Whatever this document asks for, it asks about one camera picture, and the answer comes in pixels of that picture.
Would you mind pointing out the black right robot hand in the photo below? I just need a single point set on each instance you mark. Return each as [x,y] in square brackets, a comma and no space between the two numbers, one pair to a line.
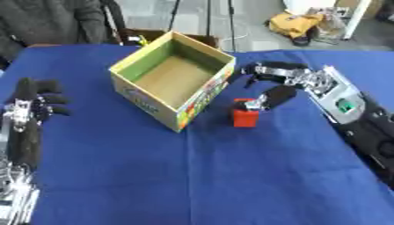
[279,76]

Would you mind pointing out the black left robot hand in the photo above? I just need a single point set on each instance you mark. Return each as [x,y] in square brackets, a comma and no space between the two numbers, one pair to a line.
[25,123]

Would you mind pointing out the silver and black right robot arm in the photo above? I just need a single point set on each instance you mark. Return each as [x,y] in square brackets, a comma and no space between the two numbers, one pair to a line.
[354,117]

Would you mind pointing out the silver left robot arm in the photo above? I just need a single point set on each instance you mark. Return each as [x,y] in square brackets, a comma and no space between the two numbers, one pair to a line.
[17,193]

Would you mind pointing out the tan cardboard box green inside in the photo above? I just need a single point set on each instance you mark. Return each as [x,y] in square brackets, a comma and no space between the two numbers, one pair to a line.
[172,79]

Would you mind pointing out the red block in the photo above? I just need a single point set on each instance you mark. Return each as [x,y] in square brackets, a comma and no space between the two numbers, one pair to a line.
[245,114]

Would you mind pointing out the black tripod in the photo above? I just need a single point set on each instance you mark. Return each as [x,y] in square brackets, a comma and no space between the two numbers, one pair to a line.
[208,20]

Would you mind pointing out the person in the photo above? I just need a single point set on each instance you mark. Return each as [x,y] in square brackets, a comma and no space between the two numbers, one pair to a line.
[48,25]

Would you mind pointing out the white post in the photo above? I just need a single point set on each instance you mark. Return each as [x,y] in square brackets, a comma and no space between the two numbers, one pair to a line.
[357,18]

